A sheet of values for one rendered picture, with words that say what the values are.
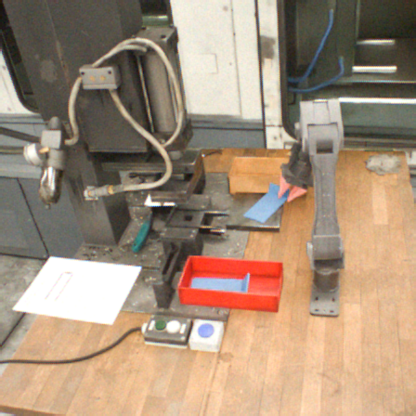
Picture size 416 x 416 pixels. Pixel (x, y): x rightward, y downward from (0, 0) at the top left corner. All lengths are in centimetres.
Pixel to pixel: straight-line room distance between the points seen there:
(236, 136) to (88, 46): 91
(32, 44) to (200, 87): 83
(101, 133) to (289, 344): 68
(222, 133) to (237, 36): 39
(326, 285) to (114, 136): 64
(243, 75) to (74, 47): 81
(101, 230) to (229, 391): 63
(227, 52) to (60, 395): 124
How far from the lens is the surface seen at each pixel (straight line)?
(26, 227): 281
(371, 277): 135
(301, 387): 113
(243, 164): 171
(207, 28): 184
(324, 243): 121
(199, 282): 134
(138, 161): 137
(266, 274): 133
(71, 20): 120
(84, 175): 139
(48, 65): 127
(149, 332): 122
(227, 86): 190
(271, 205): 154
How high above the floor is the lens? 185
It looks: 36 degrees down
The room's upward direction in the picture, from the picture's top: 8 degrees counter-clockwise
